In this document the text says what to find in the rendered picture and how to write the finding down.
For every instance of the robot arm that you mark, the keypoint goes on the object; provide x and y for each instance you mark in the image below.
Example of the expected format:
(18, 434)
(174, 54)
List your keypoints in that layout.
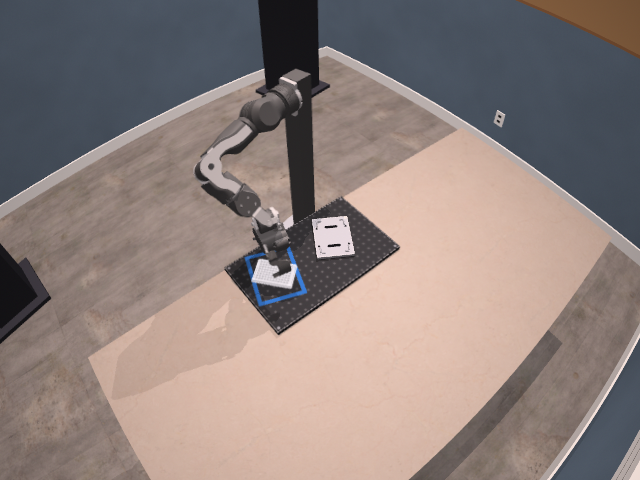
(258, 116)

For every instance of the blue rectangular tape outline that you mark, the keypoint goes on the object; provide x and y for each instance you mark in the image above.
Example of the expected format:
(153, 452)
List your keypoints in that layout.
(282, 297)

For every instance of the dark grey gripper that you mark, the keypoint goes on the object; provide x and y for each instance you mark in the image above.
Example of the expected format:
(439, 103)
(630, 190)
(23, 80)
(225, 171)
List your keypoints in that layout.
(276, 240)

